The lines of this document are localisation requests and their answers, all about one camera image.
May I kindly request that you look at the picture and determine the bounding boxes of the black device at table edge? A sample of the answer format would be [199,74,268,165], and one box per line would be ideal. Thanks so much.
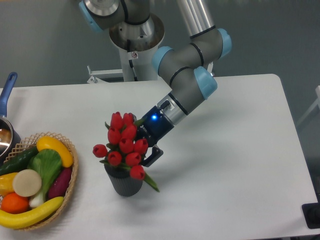
[301,202,320,229]

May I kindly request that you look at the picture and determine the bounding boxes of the yellow bell pepper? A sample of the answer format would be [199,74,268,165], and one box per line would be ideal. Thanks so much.
[0,172,18,196]

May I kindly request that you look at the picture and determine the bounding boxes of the beige round slice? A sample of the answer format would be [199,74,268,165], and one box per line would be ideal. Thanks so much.
[12,169,42,197]

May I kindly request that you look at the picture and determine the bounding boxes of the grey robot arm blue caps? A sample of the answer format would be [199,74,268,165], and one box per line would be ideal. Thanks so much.
[79,0,232,167]

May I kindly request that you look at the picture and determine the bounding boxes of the dark green cucumber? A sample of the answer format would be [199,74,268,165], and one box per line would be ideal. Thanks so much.
[0,146,38,176]

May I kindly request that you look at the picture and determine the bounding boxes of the orange fruit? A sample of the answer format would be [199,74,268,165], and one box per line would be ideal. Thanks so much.
[0,192,29,214]

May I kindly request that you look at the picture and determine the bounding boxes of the blue handled saucepan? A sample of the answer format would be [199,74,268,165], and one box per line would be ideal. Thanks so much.
[0,72,21,166]

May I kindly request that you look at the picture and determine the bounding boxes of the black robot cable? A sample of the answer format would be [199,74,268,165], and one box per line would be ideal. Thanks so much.
[126,38,139,82]

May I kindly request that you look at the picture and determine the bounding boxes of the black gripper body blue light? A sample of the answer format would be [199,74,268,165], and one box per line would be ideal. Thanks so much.
[135,106,174,147]

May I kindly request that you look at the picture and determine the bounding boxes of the woven wicker basket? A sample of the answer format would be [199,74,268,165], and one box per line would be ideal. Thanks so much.
[0,132,79,231]

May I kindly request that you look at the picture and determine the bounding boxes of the green bok choy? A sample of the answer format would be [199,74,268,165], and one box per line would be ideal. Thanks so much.
[27,149,62,209]

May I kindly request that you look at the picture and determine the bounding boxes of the dark grey ribbed vase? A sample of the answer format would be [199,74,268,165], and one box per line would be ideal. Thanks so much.
[104,164,143,197]

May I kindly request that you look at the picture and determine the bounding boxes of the purple sweet potato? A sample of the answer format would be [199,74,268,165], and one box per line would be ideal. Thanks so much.
[47,168,72,200]

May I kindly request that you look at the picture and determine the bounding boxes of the red tulip bouquet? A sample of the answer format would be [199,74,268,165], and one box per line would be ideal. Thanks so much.
[92,112,160,192]

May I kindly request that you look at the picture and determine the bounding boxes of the white furniture frame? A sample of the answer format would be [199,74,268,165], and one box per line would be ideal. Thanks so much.
[297,85,320,128]

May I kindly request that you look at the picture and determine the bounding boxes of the yellow banana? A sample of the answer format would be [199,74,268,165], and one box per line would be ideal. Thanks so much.
[0,196,64,230]

